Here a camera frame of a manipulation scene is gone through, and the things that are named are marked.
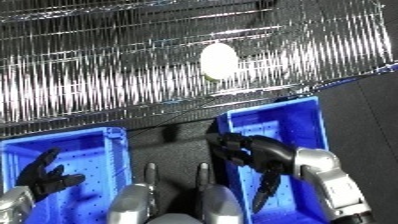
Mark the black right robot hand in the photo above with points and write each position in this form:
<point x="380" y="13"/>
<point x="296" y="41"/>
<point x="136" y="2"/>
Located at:
<point x="266" y="153"/>

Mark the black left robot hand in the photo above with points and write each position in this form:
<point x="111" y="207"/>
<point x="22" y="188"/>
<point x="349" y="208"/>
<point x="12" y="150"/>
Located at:
<point x="41" y="180"/>

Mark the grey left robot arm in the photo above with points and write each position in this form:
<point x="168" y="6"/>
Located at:
<point x="15" y="206"/>

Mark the green banded paper cup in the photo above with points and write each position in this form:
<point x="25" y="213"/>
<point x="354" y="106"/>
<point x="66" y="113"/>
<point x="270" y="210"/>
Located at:
<point x="219" y="61"/>

